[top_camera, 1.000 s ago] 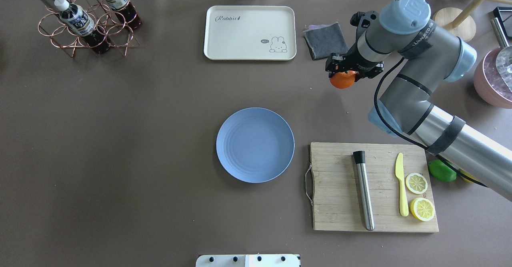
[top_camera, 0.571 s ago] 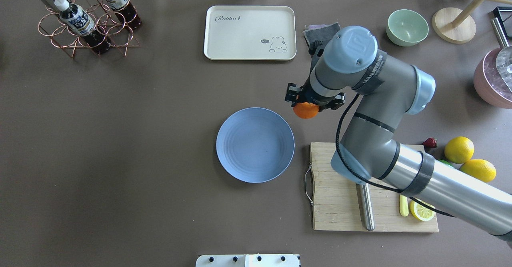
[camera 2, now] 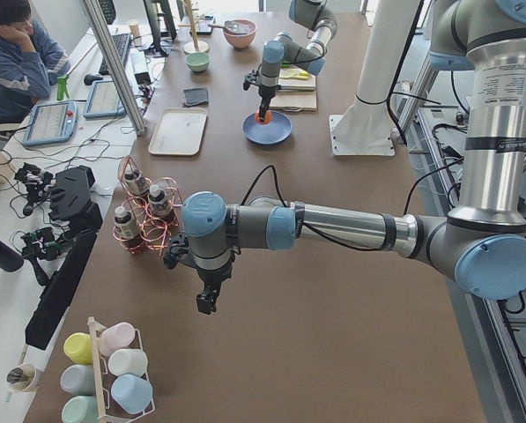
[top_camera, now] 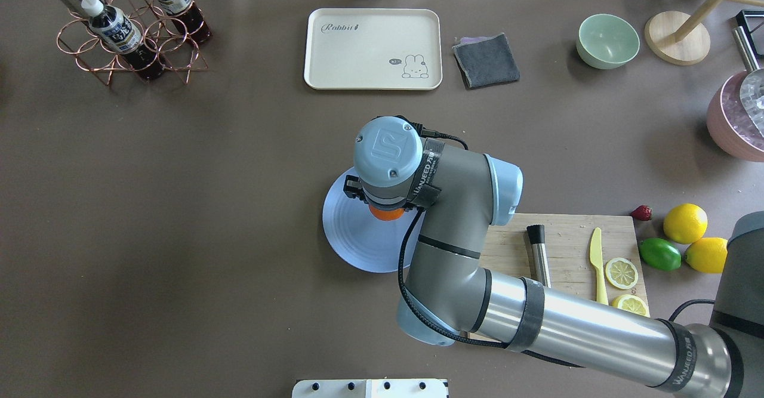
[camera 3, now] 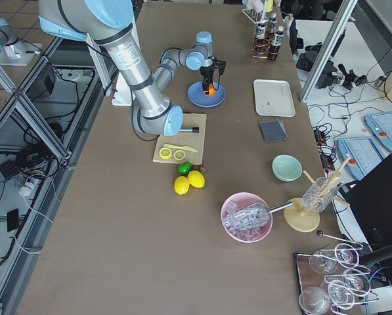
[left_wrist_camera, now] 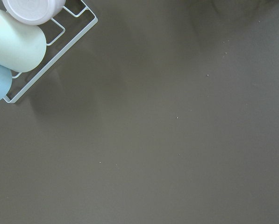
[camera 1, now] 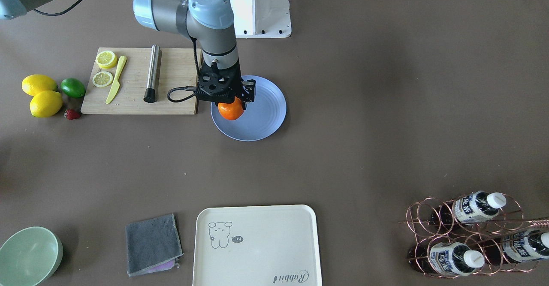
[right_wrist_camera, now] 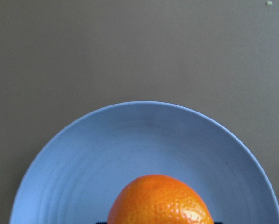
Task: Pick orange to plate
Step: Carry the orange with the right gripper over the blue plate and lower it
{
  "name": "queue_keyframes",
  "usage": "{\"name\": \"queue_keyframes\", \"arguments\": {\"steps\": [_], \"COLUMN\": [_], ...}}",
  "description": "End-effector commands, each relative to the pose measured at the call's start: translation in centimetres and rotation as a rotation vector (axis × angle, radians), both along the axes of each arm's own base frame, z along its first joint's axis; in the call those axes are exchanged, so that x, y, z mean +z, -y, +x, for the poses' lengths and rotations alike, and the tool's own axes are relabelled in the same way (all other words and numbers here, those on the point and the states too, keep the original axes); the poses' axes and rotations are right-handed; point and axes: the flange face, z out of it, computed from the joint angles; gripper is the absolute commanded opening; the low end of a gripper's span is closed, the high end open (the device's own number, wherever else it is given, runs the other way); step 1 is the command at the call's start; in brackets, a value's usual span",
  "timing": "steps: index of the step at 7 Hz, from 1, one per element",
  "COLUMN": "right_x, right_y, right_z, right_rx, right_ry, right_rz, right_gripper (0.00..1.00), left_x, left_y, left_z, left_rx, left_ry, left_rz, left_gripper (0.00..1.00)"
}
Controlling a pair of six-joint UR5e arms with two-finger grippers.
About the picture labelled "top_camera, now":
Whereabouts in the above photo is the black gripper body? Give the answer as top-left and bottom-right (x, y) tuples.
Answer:
(358, 192), (427, 211)

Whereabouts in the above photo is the orange mandarin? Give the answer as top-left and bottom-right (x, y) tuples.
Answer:
(368, 205), (405, 221)

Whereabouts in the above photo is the blue plate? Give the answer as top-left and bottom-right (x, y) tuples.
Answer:
(322, 167), (415, 273)

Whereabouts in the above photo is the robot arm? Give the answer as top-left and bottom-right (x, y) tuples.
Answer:
(344, 117), (763, 397)

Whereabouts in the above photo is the cream rabbit tray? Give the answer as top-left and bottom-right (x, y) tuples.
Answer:
(303, 8), (443, 91)

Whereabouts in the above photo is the wooden cutting board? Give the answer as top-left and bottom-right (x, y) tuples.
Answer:
(479, 213), (648, 303)

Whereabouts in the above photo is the grey cloth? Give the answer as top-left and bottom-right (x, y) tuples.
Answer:
(451, 33), (521, 89)

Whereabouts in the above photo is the steel muddler rod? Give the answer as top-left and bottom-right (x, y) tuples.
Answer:
(526, 224), (552, 288)

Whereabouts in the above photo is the yellow plastic knife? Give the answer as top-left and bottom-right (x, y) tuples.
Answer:
(589, 227), (609, 305)

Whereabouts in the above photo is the copper bottle rack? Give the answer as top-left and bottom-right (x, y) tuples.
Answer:
(56, 0), (212, 85)

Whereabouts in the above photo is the lemon slice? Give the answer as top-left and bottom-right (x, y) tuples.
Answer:
(604, 257), (639, 290)
(611, 294), (650, 317)

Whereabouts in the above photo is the red strawberry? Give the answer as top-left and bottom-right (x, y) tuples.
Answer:
(630, 205), (652, 221)

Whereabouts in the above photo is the green bowl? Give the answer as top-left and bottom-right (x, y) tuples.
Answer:
(576, 14), (640, 70)

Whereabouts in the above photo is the green lime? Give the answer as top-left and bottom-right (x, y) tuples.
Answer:
(638, 237), (682, 272)

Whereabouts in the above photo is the yellow lemon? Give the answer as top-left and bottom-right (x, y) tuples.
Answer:
(663, 204), (708, 244)
(685, 237), (728, 274)

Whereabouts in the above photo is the wooden glass stand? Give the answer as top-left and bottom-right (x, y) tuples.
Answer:
(644, 0), (763, 66)

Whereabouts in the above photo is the pink bowl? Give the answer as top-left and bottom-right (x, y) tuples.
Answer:
(706, 71), (763, 162)

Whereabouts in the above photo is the metal ice scoop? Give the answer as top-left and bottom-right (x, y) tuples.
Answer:
(733, 26), (763, 136)

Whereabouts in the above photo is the glass tray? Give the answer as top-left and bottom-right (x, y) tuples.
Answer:
(735, 10), (763, 50)

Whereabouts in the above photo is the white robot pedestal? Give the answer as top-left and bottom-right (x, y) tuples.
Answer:
(291, 377), (450, 397)

